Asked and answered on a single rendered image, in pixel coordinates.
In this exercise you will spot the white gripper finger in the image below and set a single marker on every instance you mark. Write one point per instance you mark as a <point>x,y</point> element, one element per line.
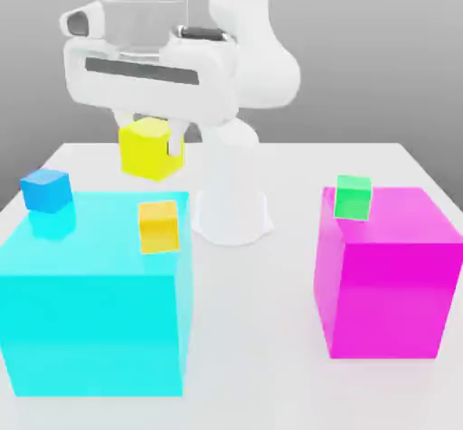
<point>176,137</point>
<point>123,117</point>

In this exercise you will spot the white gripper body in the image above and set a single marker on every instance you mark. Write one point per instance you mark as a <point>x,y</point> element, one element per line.
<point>144,90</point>

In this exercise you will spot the small yellow cube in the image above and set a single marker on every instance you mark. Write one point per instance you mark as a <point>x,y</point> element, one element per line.
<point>148,153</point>

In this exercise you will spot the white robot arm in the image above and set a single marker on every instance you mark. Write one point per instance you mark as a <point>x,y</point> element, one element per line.
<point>249,57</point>

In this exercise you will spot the small orange cube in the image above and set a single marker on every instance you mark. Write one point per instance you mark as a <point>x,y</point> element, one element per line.
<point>159,226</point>

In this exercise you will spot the small blue cube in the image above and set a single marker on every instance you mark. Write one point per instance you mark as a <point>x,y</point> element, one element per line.
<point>46,190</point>

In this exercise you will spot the small green cube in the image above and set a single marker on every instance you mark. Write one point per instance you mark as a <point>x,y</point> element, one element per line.
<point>352,198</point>

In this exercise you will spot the large cyan box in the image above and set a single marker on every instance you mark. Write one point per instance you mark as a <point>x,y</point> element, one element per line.
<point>94,292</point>

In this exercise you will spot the large magenta box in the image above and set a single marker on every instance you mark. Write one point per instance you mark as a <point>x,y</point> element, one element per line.
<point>387,274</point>

